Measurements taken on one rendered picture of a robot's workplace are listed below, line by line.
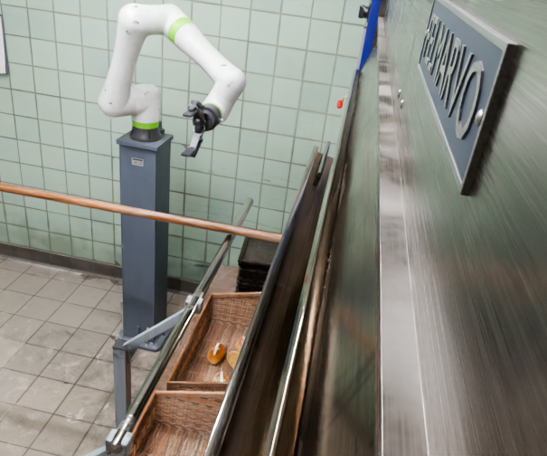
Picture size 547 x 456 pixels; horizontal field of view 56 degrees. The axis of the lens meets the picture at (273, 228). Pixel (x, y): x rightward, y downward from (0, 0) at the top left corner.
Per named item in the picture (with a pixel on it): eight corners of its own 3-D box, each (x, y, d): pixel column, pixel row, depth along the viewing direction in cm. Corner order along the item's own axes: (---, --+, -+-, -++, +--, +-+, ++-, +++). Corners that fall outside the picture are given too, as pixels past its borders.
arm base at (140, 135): (146, 124, 266) (146, 112, 263) (174, 128, 264) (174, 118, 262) (124, 138, 243) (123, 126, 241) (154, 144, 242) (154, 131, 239)
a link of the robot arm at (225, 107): (224, 125, 211) (201, 109, 210) (240, 99, 205) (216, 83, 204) (214, 135, 199) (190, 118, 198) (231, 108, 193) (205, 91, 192)
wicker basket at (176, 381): (315, 341, 226) (325, 289, 214) (298, 446, 177) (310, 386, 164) (207, 319, 231) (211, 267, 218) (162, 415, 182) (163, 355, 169)
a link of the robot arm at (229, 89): (190, 52, 216) (169, 46, 207) (202, 27, 210) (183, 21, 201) (241, 104, 202) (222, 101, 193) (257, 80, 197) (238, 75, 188)
